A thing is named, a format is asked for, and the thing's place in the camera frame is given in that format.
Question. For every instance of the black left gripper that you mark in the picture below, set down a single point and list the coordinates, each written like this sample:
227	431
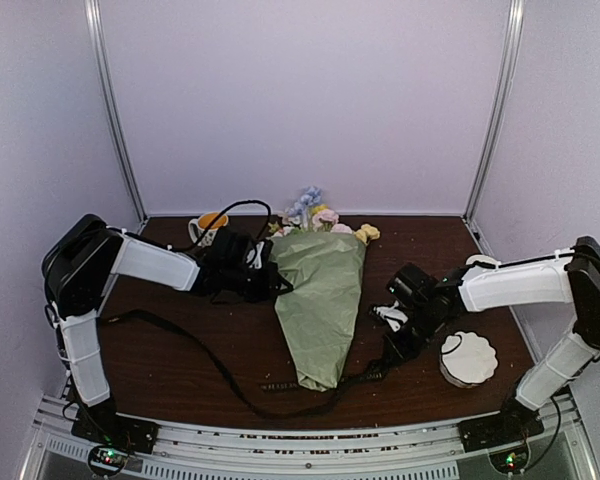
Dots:
268	290

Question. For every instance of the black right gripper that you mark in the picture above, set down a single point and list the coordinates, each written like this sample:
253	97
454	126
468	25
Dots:
400	352

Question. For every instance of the wrapping paper sheet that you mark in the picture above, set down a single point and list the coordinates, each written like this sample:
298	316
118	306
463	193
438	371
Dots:
318	317

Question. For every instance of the pink rose flower stem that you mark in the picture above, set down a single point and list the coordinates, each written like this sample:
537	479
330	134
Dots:
324	219

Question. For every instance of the blue flower stem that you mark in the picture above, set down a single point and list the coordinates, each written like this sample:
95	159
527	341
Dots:
299	213

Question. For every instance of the pale yellow flower stem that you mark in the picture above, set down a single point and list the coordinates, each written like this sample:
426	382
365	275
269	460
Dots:
367	233

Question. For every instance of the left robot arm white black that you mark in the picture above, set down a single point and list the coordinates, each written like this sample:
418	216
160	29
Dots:
83	268

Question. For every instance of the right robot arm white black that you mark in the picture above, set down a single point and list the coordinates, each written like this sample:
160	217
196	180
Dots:
565	284

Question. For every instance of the scalloped white bowl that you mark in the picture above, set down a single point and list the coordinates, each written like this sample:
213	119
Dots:
467	360

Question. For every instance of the patterned mug yellow inside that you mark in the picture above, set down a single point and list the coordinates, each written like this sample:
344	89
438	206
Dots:
205	225

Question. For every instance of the small white bowl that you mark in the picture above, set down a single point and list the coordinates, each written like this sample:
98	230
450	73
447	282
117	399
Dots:
482	261

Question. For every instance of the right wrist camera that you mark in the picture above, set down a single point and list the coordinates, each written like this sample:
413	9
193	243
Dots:
391	314

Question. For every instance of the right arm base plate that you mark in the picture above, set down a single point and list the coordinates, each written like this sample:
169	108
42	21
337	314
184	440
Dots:
495	430

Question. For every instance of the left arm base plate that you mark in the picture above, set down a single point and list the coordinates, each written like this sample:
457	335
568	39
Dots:
124	433

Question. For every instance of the right aluminium frame post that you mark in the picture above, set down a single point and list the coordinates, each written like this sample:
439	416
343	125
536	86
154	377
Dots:
507	69

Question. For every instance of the aluminium frame post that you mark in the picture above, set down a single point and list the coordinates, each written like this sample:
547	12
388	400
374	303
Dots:
97	36
507	69

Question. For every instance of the left aluminium frame post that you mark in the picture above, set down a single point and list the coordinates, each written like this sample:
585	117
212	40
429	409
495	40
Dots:
97	36

